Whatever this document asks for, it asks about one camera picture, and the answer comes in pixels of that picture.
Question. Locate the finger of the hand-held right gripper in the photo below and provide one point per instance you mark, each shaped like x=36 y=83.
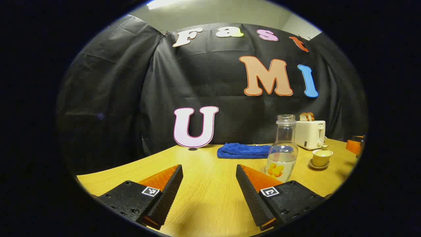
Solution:
x=353 y=146

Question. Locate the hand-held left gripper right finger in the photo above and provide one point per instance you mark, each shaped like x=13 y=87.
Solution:
x=250 y=194

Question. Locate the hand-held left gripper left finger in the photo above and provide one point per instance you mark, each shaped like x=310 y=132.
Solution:
x=171 y=191

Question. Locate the cream teacup lid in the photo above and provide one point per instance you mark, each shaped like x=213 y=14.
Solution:
x=323 y=152

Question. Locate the clear glass water bottle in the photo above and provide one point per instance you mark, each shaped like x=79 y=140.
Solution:
x=282 y=154

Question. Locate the cream saucer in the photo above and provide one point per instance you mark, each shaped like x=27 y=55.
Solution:
x=317 y=167

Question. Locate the blue towel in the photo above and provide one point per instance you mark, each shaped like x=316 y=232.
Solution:
x=241 y=150

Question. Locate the white toaster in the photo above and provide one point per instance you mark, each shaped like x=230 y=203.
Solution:
x=309 y=135

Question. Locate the bread slice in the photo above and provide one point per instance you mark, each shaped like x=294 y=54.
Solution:
x=303 y=117
x=311 y=116

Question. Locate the black backdrop cloth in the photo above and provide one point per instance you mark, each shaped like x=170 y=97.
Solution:
x=210 y=82

